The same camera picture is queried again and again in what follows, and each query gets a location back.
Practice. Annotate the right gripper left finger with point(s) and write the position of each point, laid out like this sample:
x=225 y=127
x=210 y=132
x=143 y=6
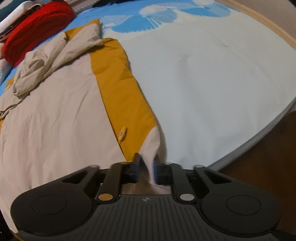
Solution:
x=115 y=177

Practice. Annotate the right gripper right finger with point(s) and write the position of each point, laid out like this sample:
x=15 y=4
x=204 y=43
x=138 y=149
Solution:
x=174 y=175

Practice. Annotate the beige and mustard jacket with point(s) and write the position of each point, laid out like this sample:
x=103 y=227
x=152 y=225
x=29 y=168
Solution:
x=74 y=102

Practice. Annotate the blue fan pattern bedsheet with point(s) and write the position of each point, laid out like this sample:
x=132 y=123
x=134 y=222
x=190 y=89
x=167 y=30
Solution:
x=215 y=79

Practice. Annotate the white folded quilt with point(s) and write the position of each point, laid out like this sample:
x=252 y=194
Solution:
x=5 y=66

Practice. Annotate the red folded blanket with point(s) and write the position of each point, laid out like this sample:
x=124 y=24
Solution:
x=47 y=21

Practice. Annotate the wooden bed frame rail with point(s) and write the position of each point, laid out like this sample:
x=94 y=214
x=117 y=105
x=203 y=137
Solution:
x=262 y=19

